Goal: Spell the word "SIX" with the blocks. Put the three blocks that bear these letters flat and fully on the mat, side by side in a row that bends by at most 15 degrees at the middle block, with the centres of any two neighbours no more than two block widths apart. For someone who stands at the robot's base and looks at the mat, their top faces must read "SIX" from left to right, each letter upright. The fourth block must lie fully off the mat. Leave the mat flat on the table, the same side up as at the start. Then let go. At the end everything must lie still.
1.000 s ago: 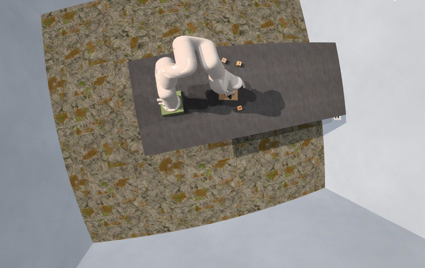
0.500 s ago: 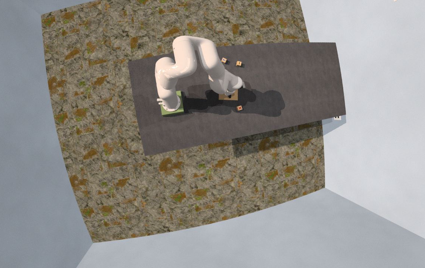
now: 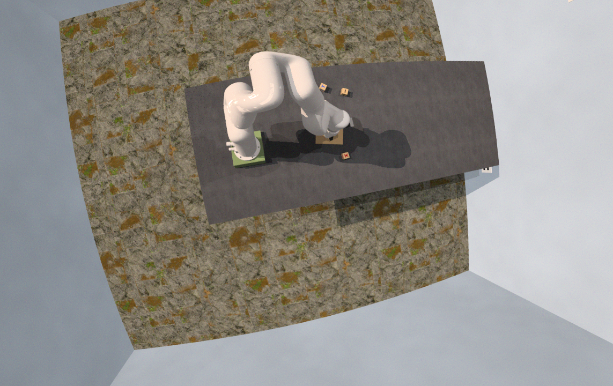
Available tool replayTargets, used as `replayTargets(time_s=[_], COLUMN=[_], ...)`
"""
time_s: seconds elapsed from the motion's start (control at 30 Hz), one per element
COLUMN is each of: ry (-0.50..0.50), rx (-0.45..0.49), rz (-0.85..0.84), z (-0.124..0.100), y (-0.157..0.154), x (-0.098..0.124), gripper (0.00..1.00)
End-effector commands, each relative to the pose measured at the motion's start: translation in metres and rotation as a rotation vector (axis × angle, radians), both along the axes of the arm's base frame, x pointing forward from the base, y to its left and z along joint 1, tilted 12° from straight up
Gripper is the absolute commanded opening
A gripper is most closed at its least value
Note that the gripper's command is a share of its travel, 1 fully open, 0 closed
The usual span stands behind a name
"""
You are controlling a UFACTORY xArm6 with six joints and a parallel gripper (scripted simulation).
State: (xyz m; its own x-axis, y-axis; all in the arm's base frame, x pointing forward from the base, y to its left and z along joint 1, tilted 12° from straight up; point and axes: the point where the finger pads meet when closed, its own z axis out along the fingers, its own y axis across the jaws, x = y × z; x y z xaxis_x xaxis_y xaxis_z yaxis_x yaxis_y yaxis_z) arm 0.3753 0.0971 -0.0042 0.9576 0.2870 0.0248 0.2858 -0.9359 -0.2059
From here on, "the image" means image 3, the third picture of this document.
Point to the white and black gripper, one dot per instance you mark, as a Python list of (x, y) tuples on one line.
[(330, 135)]

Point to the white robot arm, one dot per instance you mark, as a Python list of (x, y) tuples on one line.
[(268, 93)]

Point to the tan flat mat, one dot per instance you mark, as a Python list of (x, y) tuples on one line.
[(338, 139)]

